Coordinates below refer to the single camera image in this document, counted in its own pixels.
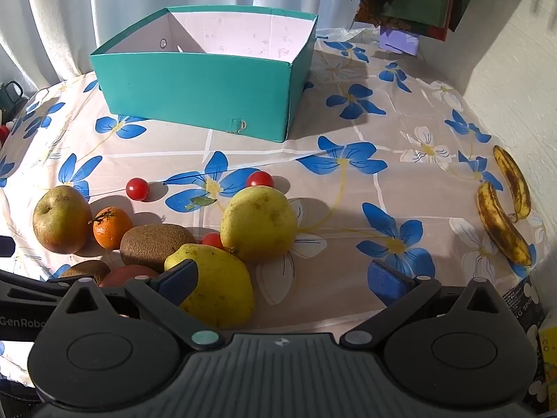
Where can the brown kiwi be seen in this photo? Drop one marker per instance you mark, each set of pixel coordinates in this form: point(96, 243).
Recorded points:
point(150, 244)
point(89, 268)

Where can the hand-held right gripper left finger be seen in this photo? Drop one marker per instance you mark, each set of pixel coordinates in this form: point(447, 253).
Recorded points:
point(178, 281)

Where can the blue floral tablecloth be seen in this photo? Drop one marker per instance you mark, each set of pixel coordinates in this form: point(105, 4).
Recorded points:
point(391, 191)

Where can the green-brown apple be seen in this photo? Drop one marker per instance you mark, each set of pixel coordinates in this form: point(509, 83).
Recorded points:
point(61, 220)

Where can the small green leaf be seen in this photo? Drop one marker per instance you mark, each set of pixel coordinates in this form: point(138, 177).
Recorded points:
point(201, 201)

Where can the yellow quince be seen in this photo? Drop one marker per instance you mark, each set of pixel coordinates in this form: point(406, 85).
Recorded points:
point(222, 287)

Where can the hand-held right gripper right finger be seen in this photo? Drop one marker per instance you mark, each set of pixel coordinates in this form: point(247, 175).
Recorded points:
point(385, 281)

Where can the dark printed carton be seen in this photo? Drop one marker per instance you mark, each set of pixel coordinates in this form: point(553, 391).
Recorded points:
point(524, 313)

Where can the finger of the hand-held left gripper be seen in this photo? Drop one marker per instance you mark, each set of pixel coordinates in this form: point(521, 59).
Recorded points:
point(30, 281)

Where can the teal cardboard box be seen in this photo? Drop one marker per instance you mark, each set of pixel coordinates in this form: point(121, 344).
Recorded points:
point(196, 91)

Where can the red cherry tomato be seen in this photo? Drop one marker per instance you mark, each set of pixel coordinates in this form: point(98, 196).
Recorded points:
point(137, 188)
point(212, 240)
point(260, 178)

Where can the yellow packet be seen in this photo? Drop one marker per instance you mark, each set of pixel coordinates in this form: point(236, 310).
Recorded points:
point(549, 348)

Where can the spotted yellow banana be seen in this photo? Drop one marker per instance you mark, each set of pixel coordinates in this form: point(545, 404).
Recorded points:
point(515, 183)
point(498, 222)

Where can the reddish peach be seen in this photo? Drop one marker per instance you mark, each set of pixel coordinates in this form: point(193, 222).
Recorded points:
point(128, 273)

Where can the large yellow pear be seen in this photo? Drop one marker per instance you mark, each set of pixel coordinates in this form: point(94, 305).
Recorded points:
point(256, 222)

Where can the small red object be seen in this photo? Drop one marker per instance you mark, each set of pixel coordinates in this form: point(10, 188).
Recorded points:
point(3, 134)

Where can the orange tangerine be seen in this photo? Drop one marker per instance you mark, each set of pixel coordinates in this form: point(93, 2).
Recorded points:
point(112, 230)

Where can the green mug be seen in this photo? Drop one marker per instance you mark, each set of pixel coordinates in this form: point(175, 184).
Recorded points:
point(9, 96)

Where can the purple small box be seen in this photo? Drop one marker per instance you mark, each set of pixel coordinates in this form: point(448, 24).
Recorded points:
point(398, 40)

